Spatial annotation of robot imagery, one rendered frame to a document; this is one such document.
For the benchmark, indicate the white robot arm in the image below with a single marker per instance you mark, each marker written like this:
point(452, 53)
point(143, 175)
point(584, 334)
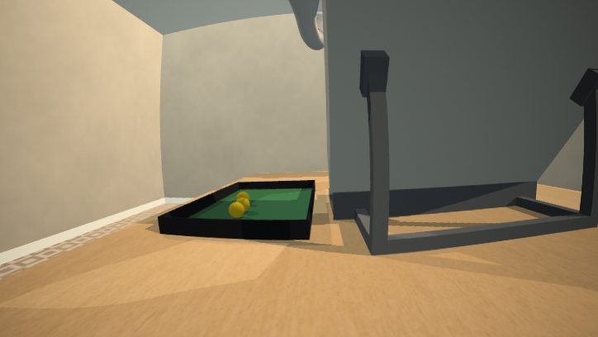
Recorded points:
point(309, 24)

